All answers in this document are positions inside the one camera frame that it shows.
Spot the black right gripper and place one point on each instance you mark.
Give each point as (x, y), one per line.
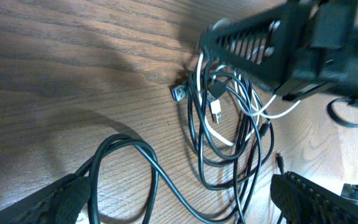
(283, 50)

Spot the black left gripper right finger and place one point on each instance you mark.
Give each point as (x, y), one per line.
(303, 201)

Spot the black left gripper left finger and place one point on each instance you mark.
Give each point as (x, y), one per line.
(59, 202)

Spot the right arm camera cable black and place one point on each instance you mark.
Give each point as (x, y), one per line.
(344, 112)

